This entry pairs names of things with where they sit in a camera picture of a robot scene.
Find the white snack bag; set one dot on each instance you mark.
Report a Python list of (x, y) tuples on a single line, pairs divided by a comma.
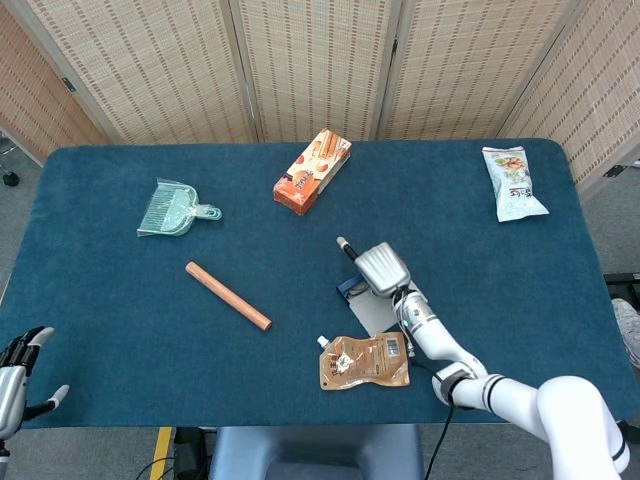
[(512, 185)]

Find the grey sneaker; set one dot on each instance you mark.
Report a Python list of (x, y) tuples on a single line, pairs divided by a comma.
[(627, 325)]

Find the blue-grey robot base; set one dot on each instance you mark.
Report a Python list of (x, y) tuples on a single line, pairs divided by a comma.
[(320, 450)]

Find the green dustpan in plastic bag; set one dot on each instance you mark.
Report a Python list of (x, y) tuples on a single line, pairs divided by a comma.
[(170, 212)]

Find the tan spout pouch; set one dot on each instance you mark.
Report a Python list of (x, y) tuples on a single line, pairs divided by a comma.
[(360, 362)]

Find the black screen bracket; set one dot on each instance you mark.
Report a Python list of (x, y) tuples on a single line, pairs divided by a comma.
[(613, 171)]

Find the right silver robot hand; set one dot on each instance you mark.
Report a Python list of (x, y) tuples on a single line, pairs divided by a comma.
[(382, 270)]

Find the black eyeglasses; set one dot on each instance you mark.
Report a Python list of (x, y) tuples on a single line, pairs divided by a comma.
[(357, 289)]

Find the orange biscuit box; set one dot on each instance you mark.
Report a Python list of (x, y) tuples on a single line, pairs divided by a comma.
[(305, 185)]

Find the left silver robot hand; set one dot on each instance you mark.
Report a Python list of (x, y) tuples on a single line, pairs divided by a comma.
[(11, 395)]

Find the wooden rolling pin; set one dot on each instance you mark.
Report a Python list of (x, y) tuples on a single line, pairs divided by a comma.
[(227, 296)]

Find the bamboo folding screen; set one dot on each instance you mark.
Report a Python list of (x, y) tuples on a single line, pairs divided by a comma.
[(310, 65)]

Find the black caster wheel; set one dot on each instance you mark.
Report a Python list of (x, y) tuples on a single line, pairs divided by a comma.
[(11, 178)]

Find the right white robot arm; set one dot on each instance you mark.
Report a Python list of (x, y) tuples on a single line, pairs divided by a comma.
[(435, 335)]

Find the blue table cloth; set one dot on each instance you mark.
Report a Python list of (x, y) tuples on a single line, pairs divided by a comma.
[(125, 300)]

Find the black floor stand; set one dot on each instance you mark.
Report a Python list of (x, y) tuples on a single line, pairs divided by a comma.
[(622, 287)]

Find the blue box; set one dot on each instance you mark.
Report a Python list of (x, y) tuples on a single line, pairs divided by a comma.
[(375, 312)]

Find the metal screen hinge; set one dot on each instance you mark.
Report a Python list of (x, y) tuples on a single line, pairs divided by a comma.
[(394, 47), (69, 85)]

